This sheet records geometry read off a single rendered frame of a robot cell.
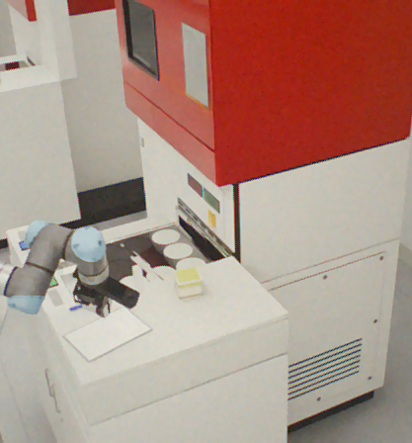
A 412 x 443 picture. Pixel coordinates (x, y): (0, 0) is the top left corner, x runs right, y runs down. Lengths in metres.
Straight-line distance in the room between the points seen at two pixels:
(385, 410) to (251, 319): 1.27
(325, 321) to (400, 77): 0.93
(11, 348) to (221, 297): 1.71
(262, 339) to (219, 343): 0.14
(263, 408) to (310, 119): 0.91
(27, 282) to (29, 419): 1.60
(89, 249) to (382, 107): 1.18
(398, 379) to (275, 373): 1.24
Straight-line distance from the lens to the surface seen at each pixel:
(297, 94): 2.18
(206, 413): 2.13
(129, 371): 1.90
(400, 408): 3.19
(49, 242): 1.69
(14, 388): 3.39
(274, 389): 2.21
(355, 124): 2.35
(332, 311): 2.69
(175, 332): 1.99
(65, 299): 2.19
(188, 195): 2.53
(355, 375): 2.99
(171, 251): 2.46
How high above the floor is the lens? 2.21
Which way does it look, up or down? 30 degrees down
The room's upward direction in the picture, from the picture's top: 3 degrees counter-clockwise
